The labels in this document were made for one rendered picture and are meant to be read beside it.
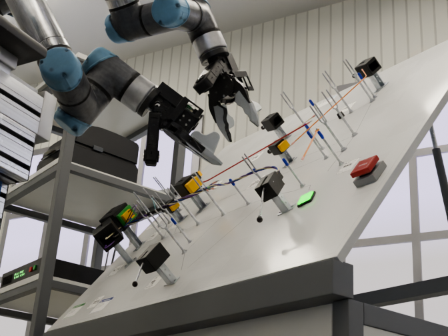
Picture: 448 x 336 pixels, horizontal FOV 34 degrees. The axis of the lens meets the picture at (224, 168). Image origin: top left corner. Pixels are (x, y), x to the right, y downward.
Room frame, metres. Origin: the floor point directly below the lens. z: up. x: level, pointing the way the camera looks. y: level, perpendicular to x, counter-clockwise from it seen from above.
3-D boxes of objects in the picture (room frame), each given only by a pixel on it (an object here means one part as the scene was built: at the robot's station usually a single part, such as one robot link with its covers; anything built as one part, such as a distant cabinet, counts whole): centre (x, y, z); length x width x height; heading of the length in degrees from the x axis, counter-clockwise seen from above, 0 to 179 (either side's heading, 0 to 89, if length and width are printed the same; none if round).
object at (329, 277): (1.75, 0.13, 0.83); 1.18 x 0.06 x 0.06; 37
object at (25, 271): (2.53, 0.53, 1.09); 0.35 x 0.33 x 0.07; 37
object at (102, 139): (2.50, 0.50, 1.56); 0.30 x 0.23 x 0.19; 128
